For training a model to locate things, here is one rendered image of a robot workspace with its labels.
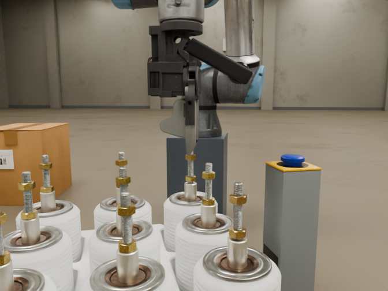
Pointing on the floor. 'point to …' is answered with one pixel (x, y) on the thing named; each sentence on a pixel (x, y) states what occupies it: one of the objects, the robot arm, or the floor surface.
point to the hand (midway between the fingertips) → (194, 145)
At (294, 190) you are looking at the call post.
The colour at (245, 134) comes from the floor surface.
